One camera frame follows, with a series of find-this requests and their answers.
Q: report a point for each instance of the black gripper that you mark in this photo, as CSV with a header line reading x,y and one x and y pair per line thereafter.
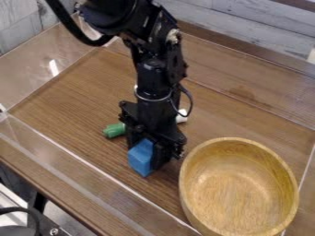
x,y
150,119

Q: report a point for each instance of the blue rectangular block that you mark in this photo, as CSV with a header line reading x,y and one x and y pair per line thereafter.
x,y
140,156

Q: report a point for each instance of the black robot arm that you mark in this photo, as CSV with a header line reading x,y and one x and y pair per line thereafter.
x,y
151,34

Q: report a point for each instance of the brown wooden bowl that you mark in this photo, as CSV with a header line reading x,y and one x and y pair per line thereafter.
x,y
238,189

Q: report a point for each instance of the green Expo marker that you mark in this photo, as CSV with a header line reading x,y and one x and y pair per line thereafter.
x,y
118,129

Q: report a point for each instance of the clear acrylic enclosure wall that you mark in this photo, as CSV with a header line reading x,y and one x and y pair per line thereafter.
x,y
60,90

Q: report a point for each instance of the black metal table frame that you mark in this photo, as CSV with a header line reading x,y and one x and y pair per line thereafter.
x,y
48,228

